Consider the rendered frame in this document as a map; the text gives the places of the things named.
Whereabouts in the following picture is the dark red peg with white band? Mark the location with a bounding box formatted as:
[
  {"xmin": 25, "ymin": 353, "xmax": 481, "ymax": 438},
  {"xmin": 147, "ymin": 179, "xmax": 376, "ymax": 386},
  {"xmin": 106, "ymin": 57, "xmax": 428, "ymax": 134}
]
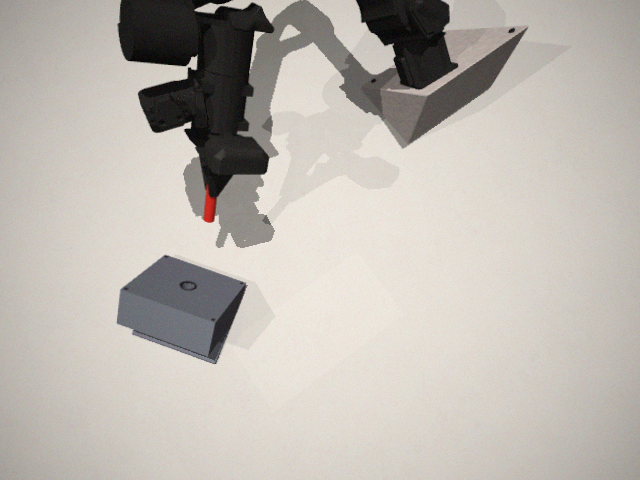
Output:
[{"xmin": 203, "ymin": 186, "xmax": 217, "ymax": 223}]

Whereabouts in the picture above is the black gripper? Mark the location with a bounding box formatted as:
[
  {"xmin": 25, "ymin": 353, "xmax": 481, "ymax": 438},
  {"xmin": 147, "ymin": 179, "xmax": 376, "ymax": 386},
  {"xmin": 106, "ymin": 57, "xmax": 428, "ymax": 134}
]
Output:
[{"xmin": 184, "ymin": 65, "xmax": 270, "ymax": 197}]

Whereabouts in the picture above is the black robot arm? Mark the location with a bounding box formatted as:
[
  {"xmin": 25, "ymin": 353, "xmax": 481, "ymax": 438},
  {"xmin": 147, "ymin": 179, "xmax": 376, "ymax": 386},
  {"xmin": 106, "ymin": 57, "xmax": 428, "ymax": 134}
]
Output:
[{"xmin": 117, "ymin": 0, "xmax": 458, "ymax": 133}]

